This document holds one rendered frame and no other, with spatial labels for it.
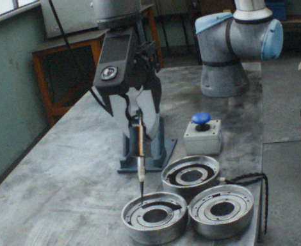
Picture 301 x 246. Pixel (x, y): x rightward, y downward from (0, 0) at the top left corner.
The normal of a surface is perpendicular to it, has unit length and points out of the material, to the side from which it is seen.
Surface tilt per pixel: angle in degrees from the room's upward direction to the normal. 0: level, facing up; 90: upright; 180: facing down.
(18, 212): 0
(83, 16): 88
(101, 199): 0
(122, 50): 32
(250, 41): 96
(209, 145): 90
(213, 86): 72
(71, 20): 90
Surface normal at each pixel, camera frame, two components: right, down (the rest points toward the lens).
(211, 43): -0.59, 0.46
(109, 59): -0.28, -0.53
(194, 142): -0.26, 0.44
